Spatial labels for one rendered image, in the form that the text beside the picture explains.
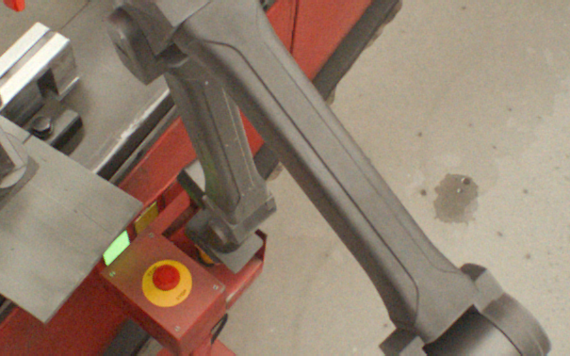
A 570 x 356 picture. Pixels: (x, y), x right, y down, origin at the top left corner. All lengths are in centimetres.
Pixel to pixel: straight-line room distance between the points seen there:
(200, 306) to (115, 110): 32
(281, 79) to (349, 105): 170
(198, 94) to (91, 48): 55
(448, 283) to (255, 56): 23
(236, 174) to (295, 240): 120
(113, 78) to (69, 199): 30
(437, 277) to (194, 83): 27
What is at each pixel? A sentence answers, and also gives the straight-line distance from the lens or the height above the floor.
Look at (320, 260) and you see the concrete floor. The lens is 200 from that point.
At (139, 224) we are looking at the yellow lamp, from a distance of 113.
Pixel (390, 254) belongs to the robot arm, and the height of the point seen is 131.
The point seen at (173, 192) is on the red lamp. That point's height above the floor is 81.
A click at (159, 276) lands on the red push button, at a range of 110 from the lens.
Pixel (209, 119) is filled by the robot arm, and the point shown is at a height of 122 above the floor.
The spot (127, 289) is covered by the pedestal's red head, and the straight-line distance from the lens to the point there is 113.
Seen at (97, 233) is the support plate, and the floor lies 100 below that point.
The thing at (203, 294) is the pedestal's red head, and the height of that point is 78.
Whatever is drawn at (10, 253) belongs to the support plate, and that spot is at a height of 100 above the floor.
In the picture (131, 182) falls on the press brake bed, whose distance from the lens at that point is 124.
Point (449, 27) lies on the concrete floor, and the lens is 251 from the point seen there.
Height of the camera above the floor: 183
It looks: 61 degrees down
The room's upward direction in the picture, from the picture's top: 9 degrees clockwise
